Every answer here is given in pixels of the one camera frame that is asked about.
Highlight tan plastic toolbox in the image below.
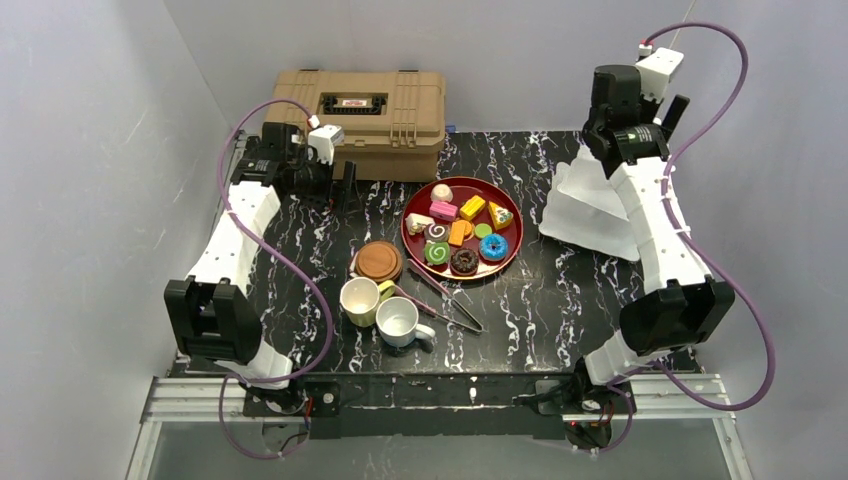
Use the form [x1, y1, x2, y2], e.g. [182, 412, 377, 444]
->
[272, 69, 446, 183]

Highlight pink handled metal tongs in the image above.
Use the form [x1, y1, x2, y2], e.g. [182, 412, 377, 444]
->
[396, 260, 484, 334]

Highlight red round tray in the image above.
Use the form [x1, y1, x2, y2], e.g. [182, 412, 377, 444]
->
[401, 176, 524, 281]

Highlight white tiered cake stand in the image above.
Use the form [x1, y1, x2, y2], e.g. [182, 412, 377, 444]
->
[539, 145, 640, 262]

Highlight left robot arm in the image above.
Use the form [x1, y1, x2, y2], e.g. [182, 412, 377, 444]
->
[164, 122, 345, 390]

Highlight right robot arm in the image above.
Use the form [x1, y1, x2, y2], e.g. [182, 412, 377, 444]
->
[582, 65, 735, 385]

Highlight wooden coaster stack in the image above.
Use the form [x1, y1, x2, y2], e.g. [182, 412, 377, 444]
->
[349, 241, 403, 283]

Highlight white toy cake slice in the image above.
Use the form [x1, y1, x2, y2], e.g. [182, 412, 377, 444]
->
[405, 213, 435, 236]

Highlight brown swirl roll cake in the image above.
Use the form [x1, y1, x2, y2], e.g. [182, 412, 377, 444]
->
[424, 223, 450, 243]

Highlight white round toy mochi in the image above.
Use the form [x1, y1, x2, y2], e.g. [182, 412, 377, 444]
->
[430, 183, 454, 203]

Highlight pink toy cake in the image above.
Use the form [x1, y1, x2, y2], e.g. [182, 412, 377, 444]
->
[429, 201, 458, 222]

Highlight yellow green mug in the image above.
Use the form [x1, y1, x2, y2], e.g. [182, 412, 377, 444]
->
[340, 277, 396, 328]

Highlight green swirl roll cake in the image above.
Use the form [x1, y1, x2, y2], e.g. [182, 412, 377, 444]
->
[423, 242, 452, 266]

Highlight orange toy cake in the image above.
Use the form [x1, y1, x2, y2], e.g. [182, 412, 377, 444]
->
[447, 219, 474, 247]

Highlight yellow toy cake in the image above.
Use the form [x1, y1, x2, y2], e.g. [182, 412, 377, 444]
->
[459, 195, 487, 222]

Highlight white grey mug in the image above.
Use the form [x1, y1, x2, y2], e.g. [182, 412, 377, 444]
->
[376, 297, 436, 348]

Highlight chocolate toy donut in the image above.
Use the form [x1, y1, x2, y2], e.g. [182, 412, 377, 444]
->
[449, 248, 480, 277]

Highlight green toy macaron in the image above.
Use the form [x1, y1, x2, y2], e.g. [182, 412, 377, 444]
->
[473, 223, 493, 239]

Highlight blue toy donut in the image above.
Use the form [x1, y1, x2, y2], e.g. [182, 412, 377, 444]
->
[478, 233, 509, 263]

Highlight yellow triangle cake slice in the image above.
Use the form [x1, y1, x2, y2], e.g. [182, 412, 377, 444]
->
[488, 201, 514, 231]

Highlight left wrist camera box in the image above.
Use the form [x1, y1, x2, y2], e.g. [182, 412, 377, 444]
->
[307, 115, 345, 166]

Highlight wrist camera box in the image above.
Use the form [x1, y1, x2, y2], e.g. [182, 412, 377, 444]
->
[634, 42, 685, 104]
[307, 115, 345, 166]

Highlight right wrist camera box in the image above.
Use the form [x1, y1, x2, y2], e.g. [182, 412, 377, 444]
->
[634, 42, 685, 104]

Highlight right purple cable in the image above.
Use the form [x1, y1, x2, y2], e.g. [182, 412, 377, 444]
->
[596, 21, 776, 454]

